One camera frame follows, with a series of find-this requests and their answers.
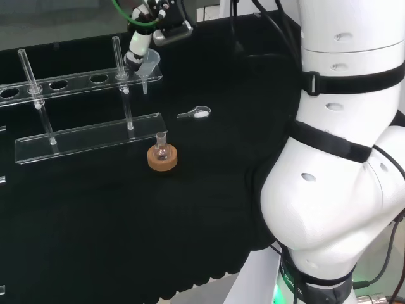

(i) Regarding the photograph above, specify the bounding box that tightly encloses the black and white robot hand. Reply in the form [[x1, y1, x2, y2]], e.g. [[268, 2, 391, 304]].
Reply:
[[124, 0, 191, 70]]

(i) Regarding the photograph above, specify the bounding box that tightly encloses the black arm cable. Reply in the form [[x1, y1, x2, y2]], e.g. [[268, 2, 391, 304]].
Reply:
[[251, 0, 301, 64]]

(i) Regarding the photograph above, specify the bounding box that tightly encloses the black bench cloth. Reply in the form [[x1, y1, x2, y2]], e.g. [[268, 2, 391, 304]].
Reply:
[[0, 15, 305, 301]]

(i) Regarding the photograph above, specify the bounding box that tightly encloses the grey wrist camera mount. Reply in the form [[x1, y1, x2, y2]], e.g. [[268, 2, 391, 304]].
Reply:
[[153, 21, 194, 48]]

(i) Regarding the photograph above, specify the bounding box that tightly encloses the clear acrylic funnel stand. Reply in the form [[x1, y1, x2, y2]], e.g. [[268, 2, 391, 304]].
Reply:
[[0, 35, 169, 166]]

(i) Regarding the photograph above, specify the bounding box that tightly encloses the green cable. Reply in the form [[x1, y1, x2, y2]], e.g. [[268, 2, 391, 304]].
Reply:
[[111, 0, 159, 26]]

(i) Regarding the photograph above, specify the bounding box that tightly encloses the translucent plastic funnel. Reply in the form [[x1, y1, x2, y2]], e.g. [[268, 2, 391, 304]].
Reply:
[[135, 48, 161, 95]]

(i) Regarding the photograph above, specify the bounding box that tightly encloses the clear glass weighing funnel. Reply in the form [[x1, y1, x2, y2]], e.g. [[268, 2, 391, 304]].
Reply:
[[176, 104, 213, 120]]

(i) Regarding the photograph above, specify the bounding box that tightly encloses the grey cable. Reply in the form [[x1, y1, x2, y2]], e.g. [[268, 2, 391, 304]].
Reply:
[[353, 213, 405, 289]]

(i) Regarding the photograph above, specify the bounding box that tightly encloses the round cork ring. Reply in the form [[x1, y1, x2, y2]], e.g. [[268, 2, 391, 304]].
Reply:
[[146, 142, 178, 174]]

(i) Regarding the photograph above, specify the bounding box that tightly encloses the small round-bottom glass flask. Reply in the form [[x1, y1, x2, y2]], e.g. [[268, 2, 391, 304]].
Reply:
[[153, 132, 170, 161]]

